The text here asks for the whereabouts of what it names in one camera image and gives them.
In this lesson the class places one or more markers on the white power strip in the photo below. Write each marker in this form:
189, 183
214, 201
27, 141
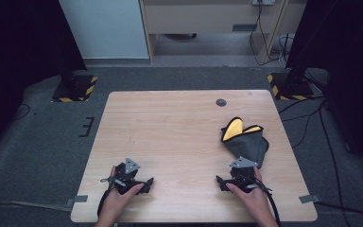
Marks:
263, 2

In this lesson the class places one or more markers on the white panel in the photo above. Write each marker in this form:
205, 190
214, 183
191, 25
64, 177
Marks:
104, 28

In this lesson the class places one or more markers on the grey and yellow cloth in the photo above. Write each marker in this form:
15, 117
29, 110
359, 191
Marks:
249, 145

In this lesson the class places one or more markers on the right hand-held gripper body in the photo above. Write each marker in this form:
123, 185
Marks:
242, 175

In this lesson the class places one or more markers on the grey round table grommet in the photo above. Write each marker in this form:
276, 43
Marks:
221, 102

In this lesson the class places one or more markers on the black stand pole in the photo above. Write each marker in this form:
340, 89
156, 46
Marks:
296, 75

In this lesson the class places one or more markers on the person's left hand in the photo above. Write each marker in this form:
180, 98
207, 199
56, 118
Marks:
116, 201

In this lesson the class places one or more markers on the black curtain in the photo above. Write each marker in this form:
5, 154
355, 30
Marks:
346, 63
19, 47

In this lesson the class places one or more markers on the person's right hand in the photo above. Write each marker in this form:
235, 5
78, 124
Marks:
256, 198

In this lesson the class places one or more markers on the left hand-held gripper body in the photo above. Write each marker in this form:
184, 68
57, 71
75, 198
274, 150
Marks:
124, 183

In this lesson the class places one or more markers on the black yellow striped stand base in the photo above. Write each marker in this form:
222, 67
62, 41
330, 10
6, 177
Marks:
291, 91
78, 91

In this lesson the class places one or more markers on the grey tape piece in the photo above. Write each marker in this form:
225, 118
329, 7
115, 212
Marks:
309, 198
78, 199

